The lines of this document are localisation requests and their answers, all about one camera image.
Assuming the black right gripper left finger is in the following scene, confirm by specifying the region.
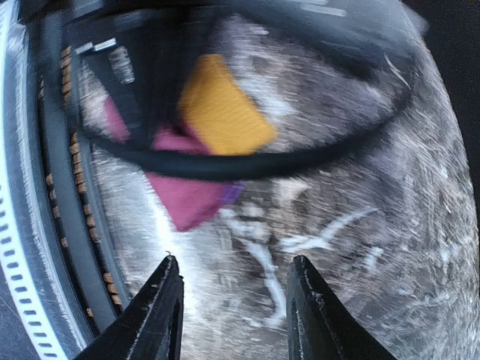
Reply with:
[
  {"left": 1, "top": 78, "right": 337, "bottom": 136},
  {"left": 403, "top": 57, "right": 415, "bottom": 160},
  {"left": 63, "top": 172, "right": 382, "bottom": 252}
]
[{"left": 77, "top": 256, "right": 184, "bottom": 360}]

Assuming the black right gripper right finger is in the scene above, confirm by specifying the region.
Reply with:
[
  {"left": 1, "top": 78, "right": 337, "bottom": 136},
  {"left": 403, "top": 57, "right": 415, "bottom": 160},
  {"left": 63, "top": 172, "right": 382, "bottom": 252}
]
[{"left": 286, "top": 255, "right": 395, "bottom": 360}]

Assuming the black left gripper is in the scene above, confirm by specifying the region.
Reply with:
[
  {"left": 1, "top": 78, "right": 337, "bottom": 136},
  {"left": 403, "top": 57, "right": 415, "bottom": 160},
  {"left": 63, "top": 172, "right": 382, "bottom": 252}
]
[{"left": 14, "top": 0, "right": 428, "bottom": 80}]

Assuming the maroon purple orange sock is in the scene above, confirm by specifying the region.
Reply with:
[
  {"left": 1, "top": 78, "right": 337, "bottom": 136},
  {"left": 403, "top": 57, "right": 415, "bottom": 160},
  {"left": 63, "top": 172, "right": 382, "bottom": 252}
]
[{"left": 103, "top": 54, "right": 279, "bottom": 233}]

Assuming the black left camera cable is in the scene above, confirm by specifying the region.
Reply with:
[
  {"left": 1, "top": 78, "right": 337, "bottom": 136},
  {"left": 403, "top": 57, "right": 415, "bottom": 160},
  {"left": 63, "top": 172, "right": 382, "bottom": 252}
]
[{"left": 80, "top": 85, "right": 417, "bottom": 183}]

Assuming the white slotted cable duct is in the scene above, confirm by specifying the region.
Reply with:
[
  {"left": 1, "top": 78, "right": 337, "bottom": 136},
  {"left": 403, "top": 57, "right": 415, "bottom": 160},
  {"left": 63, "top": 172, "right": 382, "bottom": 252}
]
[{"left": 1, "top": 1, "right": 67, "bottom": 359}]

